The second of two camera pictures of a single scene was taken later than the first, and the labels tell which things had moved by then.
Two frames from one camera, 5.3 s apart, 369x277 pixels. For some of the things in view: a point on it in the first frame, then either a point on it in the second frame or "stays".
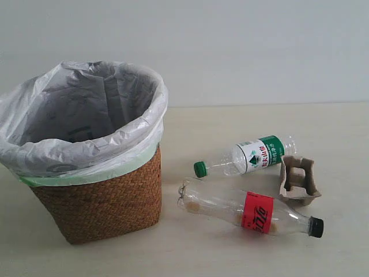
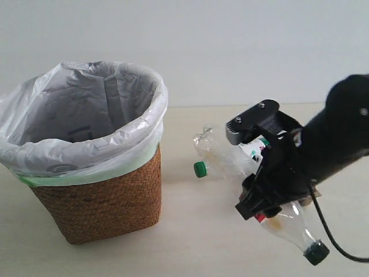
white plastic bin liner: [78, 122] stays
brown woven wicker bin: [122, 203] stays
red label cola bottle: [258, 213] → [293, 221]
